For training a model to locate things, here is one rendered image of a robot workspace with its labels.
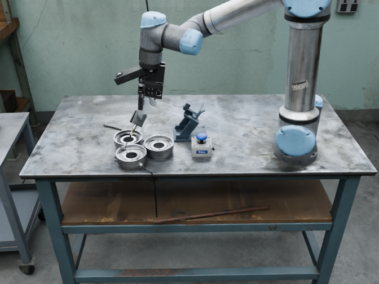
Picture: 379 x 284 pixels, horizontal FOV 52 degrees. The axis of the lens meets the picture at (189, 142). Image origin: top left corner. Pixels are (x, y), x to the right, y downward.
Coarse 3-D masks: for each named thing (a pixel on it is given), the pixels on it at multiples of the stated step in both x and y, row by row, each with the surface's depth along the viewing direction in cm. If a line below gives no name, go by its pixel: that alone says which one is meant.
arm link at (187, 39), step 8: (168, 24) 116; (184, 24) 118; (192, 24) 119; (168, 32) 115; (176, 32) 114; (184, 32) 114; (192, 32) 114; (200, 32) 115; (168, 40) 115; (176, 40) 114; (184, 40) 113; (192, 40) 113; (200, 40) 116; (168, 48) 118; (176, 48) 116; (184, 48) 115; (192, 48) 114; (200, 48) 119
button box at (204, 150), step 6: (192, 138) 138; (210, 138) 138; (192, 144) 135; (198, 144) 135; (204, 144) 135; (210, 144) 135; (192, 150) 134; (198, 150) 134; (204, 150) 134; (210, 150) 134; (192, 156) 136; (198, 156) 136; (204, 156) 136; (210, 156) 136
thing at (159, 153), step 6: (150, 138) 140; (156, 138) 141; (162, 138) 141; (168, 138) 140; (144, 144) 136; (156, 144) 139; (162, 144) 139; (150, 150) 133; (156, 150) 132; (162, 150) 133; (168, 150) 134; (150, 156) 135; (156, 156) 133; (162, 156) 134; (168, 156) 136
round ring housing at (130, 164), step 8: (128, 144) 136; (136, 144) 136; (120, 152) 133; (128, 152) 133; (136, 152) 133; (144, 152) 133; (120, 160) 128; (128, 160) 130; (136, 160) 128; (144, 160) 130; (128, 168) 130; (136, 168) 130
